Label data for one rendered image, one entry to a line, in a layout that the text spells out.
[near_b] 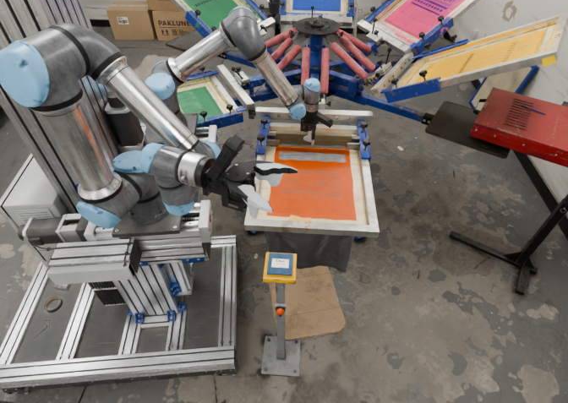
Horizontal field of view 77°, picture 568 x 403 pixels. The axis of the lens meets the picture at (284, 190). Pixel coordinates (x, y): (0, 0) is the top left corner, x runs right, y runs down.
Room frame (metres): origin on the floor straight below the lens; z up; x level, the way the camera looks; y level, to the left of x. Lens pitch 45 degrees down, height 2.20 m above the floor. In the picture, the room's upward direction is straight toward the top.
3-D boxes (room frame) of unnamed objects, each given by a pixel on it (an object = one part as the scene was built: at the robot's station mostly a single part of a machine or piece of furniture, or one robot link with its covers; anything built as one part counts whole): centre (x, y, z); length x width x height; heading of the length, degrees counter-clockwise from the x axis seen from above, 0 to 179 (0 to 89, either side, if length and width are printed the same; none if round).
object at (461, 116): (2.05, -0.77, 0.91); 1.34 x 0.40 x 0.08; 56
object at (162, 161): (0.64, 0.27, 1.65); 0.11 x 0.08 x 0.09; 69
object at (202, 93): (2.03, 0.60, 1.05); 1.08 x 0.61 x 0.23; 116
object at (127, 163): (0.85, 0.47, 1.42); 0.13 x 0.12 x 0.14; 159
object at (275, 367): (0.82, 0.01, 0.48); 0.22 x 0.22 x 0.96; 86
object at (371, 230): (1.38, -0.14, 0.97); 0.79 x 0.58 x 0.04; 176
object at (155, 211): (0.86, 0.47, 1.31); 0.15 x 0.15 x 0.10
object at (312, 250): (1.08, -0.12, 0.74); 0.45 x 0.03 x 0.43; 86
